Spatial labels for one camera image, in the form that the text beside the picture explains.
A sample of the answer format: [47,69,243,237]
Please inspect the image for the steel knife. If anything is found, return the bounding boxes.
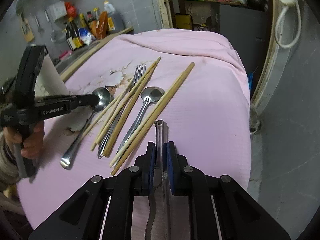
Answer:
[144,120,170,239]

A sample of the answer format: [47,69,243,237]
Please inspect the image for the steel spoon large bowl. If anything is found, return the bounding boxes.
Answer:
[60,87,111,170]

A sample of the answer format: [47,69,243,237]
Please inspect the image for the person's left hand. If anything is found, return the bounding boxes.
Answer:
[3,121,44,159]

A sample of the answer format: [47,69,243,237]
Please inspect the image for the white plastic utensil holder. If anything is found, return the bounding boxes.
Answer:
[35,55,73,98]

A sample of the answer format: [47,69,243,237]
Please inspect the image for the pink sponge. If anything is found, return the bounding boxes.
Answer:
[59,50,72,61]

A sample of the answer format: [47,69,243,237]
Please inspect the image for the mesh strainer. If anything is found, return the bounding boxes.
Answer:
[44,10,66,43]

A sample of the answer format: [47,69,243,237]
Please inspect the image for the yellow label sauce bottle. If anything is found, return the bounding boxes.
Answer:
[68,16,85,49]

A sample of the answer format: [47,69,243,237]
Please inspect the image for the pink floral towel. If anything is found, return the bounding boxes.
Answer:
[17,29,251,228]

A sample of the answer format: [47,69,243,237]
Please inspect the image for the dark soy sauce bottle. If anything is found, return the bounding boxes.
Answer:
[64,22,77,51]

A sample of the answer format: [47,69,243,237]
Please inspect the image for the white salt bag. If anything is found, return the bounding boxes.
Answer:
[79,28,96,46]

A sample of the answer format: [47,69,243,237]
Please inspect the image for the red plastic bag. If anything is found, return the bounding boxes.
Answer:
[65,2,77,18]

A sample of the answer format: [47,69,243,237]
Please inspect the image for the red label sauce bottle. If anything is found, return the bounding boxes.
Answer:
[87,11,97,36]

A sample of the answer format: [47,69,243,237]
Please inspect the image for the orange spice packet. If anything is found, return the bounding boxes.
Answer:
[96,11,108,40]

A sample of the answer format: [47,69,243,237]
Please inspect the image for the large oil jug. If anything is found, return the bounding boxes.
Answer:
[104,1,125,33]

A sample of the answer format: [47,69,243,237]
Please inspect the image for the dark cabinet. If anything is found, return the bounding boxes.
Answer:
[211,3,268,75]

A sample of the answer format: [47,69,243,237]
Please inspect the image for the black cooking pot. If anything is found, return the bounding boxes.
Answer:
[247,0,268,11]

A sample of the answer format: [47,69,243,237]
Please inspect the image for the white wall box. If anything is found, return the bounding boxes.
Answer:
[48,1,67,21]

